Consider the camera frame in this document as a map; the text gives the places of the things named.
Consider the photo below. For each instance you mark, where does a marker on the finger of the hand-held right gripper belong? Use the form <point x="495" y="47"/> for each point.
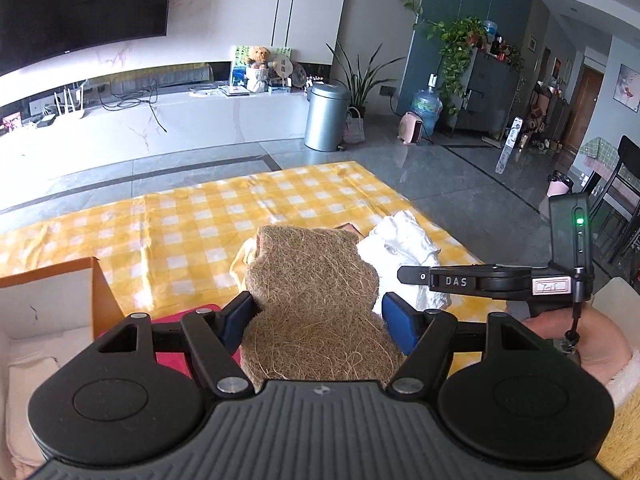
<point x="412" y="276"/>

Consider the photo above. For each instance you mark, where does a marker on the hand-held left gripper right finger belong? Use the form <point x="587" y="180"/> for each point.
<point x="400" y="322"/>

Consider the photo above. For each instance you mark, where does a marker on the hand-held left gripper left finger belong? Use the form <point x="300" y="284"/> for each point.
<point x="235" y="322"/>

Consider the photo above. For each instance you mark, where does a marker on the white fluffy cloth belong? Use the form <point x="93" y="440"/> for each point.
<point x="405" y="240"/>

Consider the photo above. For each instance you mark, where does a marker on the brown straw bear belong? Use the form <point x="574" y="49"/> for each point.
<point x="320" y="300"/>

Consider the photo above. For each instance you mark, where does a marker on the orange cardboard box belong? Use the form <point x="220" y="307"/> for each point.
<point x="45" y="305"/>

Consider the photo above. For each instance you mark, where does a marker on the person's right hand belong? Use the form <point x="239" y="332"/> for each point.
<point x="595" y="340"/>

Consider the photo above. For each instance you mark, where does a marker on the red cloth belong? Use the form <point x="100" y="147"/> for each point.
<point x="170" y="360"/>

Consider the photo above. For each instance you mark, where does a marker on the yellow checkered tablecloth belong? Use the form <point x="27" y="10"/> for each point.
<point x="200" y="220"/>

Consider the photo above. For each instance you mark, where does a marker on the tall white carton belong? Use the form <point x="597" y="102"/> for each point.
<point x="510" y="142"/>

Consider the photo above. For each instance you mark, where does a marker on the black chair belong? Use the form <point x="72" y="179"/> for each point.
<point x="620" y="185"/>

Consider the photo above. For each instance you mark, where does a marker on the small pink heater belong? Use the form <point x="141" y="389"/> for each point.
<point x="411" y="129"/>

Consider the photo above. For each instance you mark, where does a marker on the blue water jug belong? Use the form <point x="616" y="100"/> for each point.
<point x="426" y="107"/>

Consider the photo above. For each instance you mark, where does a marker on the silver trash can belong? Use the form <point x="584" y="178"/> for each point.
<point x="325" y="120"/>

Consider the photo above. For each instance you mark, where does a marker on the brown wooden door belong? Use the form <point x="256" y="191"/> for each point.
<point x="585" y="110"/>

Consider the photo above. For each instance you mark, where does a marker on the dark grey cabinet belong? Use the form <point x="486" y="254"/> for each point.
<point x="487" y="90"/>

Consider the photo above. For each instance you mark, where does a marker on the yellow fuzzy cloth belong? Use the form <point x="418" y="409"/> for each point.
<point x="622" y="445"/>

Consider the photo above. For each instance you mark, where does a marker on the long leaf potted plant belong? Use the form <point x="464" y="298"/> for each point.
<point x="362" y="80"/>

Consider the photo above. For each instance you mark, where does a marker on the white television console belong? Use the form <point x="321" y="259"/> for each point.
<point x="200" y="120"/>

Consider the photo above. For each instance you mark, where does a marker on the trailing pothos plant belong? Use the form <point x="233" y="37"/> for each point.
<point x="457" y="50"/>

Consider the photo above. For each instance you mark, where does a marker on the round paper fan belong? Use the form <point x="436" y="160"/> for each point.
<point x="283" y="69"/>

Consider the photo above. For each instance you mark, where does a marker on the brown teddy bear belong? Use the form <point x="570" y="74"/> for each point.
<point x="258" y="67"/>

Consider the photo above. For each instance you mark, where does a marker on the green picture board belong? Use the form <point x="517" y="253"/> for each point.
<point x="240" y="60"/>

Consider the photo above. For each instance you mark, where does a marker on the white router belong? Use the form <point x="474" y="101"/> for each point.
<point x="67" y="107"/>

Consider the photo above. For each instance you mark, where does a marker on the small pink box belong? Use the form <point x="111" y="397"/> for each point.
<point x="12" y="123"/>

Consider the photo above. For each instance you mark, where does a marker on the black television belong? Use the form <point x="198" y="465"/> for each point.
<point x="75" y="5"/>

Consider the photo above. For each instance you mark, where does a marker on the pink floral wall picture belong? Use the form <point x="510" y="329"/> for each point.
<point x="629" y="87"/>

